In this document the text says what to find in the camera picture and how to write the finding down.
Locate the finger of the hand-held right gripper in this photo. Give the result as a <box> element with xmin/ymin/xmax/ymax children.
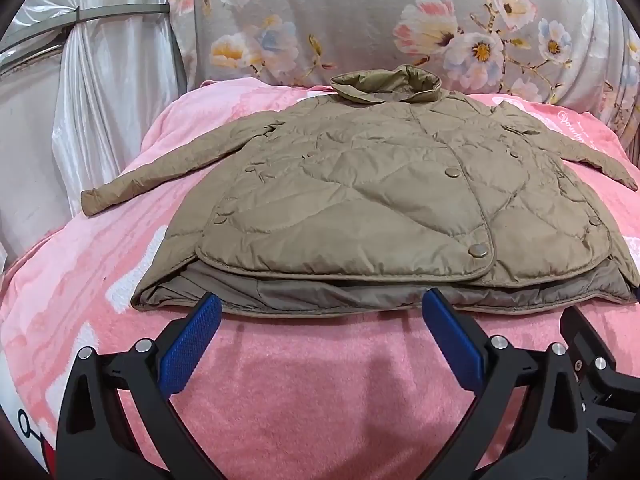
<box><xmin>559</xmin><ymin>305</ymin><xmax>619</xmax><ymax>377</ymax></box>

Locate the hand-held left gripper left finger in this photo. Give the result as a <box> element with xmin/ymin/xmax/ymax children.
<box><xmin>54</xmin><ymin>293</ymin><xmax>223</xmax><ymax>480</ymax></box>

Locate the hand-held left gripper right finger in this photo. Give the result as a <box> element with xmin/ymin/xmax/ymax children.
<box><xmin>421</xmin><ymin>287</ymin><xmax>589</xmax><ymax>480</ymax></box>

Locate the tan quilted jacket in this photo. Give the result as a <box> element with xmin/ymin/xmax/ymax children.
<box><xmin>81</xmin><ymin>64</ymin><xmax>640</xmax><ymax>317</ymax></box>

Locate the pink printed blanket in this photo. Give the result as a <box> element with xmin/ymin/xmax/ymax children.
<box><xmin>0</xmin><ymin>79</ymin><xmax>640</xmax><ymax>480</ymax></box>

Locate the white satin curtain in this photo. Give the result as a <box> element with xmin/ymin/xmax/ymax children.
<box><xmin>0</xmin><ymin>0</ymin><xmax>188</xmax><ymax>261</ymax></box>

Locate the grey floral quilt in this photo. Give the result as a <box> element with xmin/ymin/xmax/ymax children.
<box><xmin>167</xmin><ymin>0</ymin><xmax>640</xmax><ymax>143</ymax></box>

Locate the grey curtain tie band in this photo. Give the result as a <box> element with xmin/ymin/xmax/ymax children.
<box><xmin>0</xmin><ymin>4</ymin><xmax>171</xmax><ymax>51</ymax></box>

